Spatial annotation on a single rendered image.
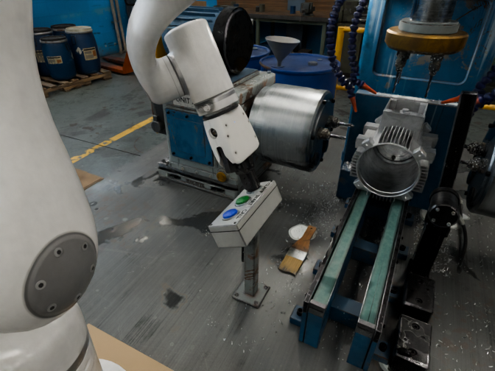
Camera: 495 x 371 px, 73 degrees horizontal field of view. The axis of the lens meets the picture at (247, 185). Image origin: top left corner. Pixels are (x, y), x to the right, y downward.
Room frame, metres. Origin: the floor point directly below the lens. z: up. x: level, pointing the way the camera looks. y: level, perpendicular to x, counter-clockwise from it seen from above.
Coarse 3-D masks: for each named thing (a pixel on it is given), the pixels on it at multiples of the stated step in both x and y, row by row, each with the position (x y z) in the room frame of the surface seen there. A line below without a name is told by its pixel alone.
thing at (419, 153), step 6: (378, 120) 0.94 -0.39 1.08; (426, 126) 0.88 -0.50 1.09; (372, 138) 0.80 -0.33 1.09; (366, 144) 0.79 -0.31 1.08; (372, 144) 0.78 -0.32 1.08; (414, 150) 0.75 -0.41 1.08; (420, 150) 0.73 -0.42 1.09; (420, 156) 0.73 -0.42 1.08; (354, 180) 0.80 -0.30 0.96; (360, 186) 0.78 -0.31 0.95; (408, 192) 0.73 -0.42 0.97; (402, 198) 0.73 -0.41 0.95; (408, 198) 0.72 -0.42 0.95
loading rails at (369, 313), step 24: (360, 192) 0.80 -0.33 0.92; (360, 216) 0.69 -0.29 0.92; (384, 216) 0.82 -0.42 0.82; (408, 216) 0.81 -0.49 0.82; (336, 240) 0.59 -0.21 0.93; (360, 240) 0.68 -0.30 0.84; (384, 240) 0.60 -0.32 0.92; (336, 264) 0.52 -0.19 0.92; (384, 264) 0.52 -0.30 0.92; (312, 288) 0.45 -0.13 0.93; (336, 288) 0.49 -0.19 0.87; (384, 288) 0.48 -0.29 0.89; (312, 312) 0.41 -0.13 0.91; (336, 312) 0.46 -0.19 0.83; (360, 312) 0.40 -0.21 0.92; (384, 312) 0.39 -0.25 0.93; (312, 336) 0.40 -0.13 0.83; (360, 336) 0.37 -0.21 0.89; (360, 360) 0.36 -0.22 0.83; (384, 360) 0.37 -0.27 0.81
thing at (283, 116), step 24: (264, 96) 0.96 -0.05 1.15; (288, 96) 0.94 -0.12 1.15; (312, 96) 0.92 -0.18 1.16; (264, 120) 0.91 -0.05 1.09; (288, 120) 0.88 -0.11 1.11; (312, 120) 0.86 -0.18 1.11; (336, 120) 0.96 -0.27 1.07; (264, 144) 0.89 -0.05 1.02; (288, 144) 0.86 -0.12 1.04; (312, 144) 0.86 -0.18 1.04; (312, 168) 0.87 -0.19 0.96
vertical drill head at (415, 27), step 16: (416, 0) 0.88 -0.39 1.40; (432, 0) 0.84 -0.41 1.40; (448, 0) 0.84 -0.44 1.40; (416, 16) 0.86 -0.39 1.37; (432, 16) 0.84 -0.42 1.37; (448, 16) 0.84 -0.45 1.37; (400, 32) 0.85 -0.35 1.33; (416, 32) 0.83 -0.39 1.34; (432, 32) 0.82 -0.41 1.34; (448, 32) 0.82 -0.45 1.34; (464, 32) 0.85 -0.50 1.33; (400, 48) 0.83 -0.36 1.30; (416, 48) 0.81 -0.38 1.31; (432, 48) 0.79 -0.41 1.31; (448, 48) 0.79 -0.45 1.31; (400, 64) 0.84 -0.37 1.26; (432, 64) 0.81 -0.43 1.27
